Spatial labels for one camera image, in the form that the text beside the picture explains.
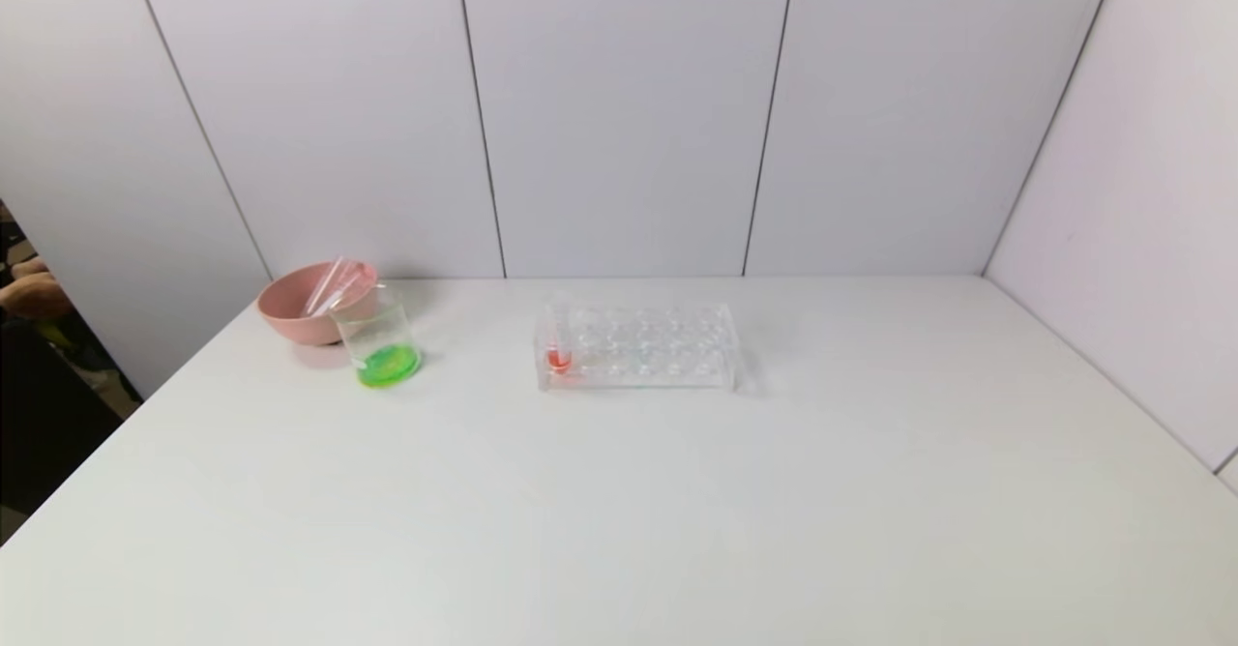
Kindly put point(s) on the bystander bare hand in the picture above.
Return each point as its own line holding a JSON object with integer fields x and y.
{"x": 34, "y": 293}

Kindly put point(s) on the test tube with blue pigment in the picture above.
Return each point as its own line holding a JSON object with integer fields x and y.
{"x": 327, "y": 285}

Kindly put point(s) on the test tube with yellow pigment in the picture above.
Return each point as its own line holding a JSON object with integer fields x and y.
{"x": 350, "y": 285}

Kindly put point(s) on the clear glass beaker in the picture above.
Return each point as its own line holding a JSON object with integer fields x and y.
{"x": 387, "y": 366}

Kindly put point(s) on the test tube with red pigment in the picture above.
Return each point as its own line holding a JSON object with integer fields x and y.
{"x": 558, "y": 358}

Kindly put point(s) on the clear plastic test tube rack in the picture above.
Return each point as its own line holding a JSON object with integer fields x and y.
{"x": 648, "y": 356}

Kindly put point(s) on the dark background furniture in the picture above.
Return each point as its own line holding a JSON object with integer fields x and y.
{"x": 48, "y": 433}

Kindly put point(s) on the pink bowl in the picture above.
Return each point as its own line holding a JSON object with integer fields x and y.
{"x": 290, "y": 312}

